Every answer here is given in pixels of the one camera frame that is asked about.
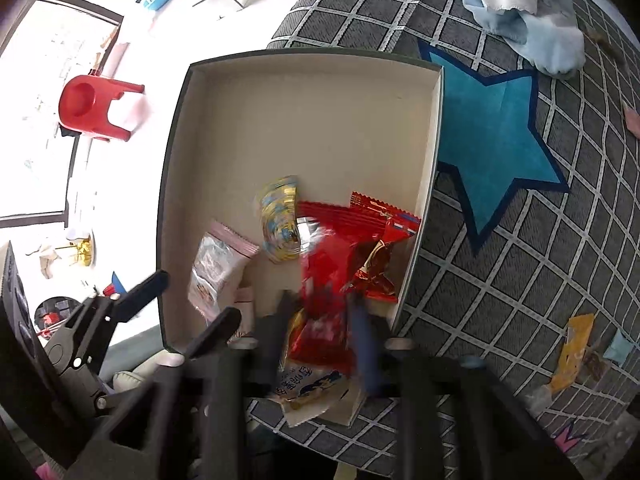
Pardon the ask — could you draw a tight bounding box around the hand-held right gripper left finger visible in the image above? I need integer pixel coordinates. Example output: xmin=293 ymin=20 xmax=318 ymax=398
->
xmin=65 ymin=287 xmax=301 ymax=480

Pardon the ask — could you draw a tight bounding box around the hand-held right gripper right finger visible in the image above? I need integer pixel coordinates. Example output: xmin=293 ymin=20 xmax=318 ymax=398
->
xmin=345 ymin=290 xmax=586 ymax=480

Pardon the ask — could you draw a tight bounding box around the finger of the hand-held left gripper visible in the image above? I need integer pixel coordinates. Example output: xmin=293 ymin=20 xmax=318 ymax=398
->
xmin=99 ymin=270 xmax=171 ymax=324
xmin=184 ymin=307 xmax=244 ymax=357

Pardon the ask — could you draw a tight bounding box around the yellow white snack packet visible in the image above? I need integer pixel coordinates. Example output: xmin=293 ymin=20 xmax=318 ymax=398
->
xmin=267 ymin=310 xmax=351 ymax=417

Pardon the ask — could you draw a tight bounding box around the pink white snack packet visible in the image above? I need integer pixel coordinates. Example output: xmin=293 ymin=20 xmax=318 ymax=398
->
xmin=186 ymin=219 xmax=261 ymax=322

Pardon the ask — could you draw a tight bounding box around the red snack packet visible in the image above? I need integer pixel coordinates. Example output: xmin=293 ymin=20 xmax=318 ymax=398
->
xmin=345 ymin=237 xmax=402 ymax=304
xmin=297 ymin=191 xmax=423 ymax=248
xmin=286 ymin=230 xmax=363 ymax=377

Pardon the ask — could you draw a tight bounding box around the yellow blue snack packet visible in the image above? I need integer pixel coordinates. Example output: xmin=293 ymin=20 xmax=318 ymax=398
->
xmin=256 ymin=175 xmax=315 ymax=264

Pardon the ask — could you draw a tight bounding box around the cardboard box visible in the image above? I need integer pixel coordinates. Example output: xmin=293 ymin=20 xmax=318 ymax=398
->
xmin=156 ymin=49 xmax=446 ymax=428

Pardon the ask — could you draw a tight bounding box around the gold stand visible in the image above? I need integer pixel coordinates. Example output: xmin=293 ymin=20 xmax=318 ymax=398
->
xmin=54 ymin=232 xmax=96 ymax=268

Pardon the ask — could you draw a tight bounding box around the grey checked bedspread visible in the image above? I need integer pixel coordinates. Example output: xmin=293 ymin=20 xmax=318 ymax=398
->
xmin=245 ymin=0 xmax=640 ymax=480

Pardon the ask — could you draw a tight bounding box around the red plastic stool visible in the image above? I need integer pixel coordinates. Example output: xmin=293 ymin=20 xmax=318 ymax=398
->
xmin=57 ymin=74 xmax=146 ymax=143

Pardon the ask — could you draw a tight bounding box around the light blue towel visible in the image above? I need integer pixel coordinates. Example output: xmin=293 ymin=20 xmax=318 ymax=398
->
xmin=441 ymin=0 xmax=587 ymax=79

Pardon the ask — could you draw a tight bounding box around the brown snack in clear wrapper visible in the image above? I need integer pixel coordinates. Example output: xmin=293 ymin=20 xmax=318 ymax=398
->
xmin=586 ymin=26 xmax=627 ymax=63

